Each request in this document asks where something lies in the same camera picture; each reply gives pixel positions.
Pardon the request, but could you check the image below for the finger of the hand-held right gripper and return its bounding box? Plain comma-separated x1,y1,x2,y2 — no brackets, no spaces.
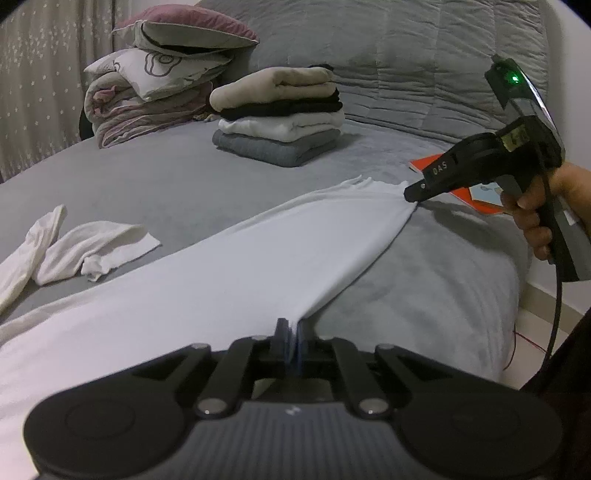
404,131,502,202

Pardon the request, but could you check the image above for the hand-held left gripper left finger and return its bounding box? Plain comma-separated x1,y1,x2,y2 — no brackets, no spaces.
131,318,296,418

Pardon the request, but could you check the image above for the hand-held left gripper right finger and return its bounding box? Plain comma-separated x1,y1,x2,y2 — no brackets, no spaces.
295,320,455,418

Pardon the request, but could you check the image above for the white garment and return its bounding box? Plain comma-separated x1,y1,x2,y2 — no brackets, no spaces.
0,178,419,480
218,111,346,142

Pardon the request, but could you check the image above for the person's right hand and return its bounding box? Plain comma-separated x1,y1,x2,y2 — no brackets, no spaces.
501,161,591,263

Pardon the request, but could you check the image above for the orange book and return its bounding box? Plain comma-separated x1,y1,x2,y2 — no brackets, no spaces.
409,154,513,217

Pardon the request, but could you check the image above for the grey quilted headboard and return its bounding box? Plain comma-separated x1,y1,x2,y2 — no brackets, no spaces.
194,0,550,158

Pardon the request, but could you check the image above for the folded black garment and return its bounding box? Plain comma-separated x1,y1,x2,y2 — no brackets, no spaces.
219,88,345,121

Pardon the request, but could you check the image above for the folded grey garment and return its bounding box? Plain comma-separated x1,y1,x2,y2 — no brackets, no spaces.
212,128,342,168

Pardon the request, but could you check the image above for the folded white garment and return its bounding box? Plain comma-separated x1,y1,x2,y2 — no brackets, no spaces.
218,111,346,142

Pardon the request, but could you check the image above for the folded beige garment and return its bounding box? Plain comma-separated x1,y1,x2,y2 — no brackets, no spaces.
209,66,340,112

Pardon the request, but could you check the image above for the grey bed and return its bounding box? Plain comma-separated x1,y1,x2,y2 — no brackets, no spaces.
0,106,532,416

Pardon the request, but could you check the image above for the person's dark clothing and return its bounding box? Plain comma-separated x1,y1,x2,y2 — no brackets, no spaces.
517,309,591,480

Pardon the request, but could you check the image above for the folded grey and pink quilt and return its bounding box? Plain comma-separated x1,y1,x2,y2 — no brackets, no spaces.
83,69,222,149

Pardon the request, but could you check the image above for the pink and grey pillow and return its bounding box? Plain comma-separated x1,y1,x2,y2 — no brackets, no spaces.
113,6,260,51

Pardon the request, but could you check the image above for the white pillow with grey print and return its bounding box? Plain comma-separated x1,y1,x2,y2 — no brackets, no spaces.
83,46,232,102

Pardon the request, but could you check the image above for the grey star-print curtain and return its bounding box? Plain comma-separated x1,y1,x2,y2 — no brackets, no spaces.
0,0,116,183

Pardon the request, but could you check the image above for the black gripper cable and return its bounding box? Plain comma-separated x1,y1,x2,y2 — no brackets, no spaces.
542,166,566,354

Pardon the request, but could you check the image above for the thin red wire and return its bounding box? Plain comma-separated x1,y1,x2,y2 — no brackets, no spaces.
503,325,550,370

